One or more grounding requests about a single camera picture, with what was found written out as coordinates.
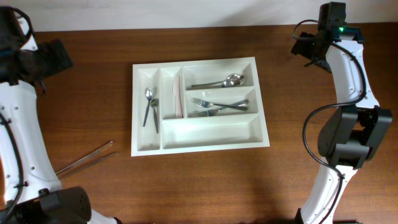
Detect thin metal utensil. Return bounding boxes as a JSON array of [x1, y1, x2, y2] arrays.
[[55, 141, 118, 180]]

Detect metal fork with blue sheen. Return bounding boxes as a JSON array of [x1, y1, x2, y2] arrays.
[[192, 98, 249, 117]]

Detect pale pink plastic knife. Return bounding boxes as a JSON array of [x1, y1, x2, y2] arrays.
[[172, 76, 183, 118]]

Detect white plastic cutlery tray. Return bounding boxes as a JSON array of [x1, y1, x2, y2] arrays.
[[131, 57, 270, 156]]

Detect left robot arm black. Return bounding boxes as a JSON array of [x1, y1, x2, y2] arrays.
[[1, 6, 120, 223]]

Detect metal tablespoon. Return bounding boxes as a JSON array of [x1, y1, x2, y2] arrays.
[[223, 73, 245, 83]]

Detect right black cable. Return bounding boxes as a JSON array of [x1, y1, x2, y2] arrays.
[[292, 18, 368, 224]]

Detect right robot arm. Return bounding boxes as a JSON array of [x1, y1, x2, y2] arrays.
[[291, 2, 392, 224]]

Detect metal tablespoon crosswise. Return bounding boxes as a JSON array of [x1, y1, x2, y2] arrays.
[[189, 79, 241, 90]]

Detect small metal teaspoon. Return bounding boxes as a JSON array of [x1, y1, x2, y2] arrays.
[[150, 98, 159, 134], [143, 88, 155, 126]]

